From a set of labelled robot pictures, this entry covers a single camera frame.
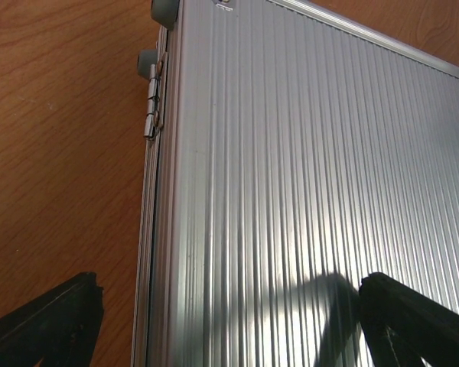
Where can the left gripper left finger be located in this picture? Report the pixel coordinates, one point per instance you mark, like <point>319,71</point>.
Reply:
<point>58,328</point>

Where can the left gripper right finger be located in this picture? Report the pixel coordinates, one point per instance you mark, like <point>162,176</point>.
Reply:
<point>404,328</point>

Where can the aluminium poker case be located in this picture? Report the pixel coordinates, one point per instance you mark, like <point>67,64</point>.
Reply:
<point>290,153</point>

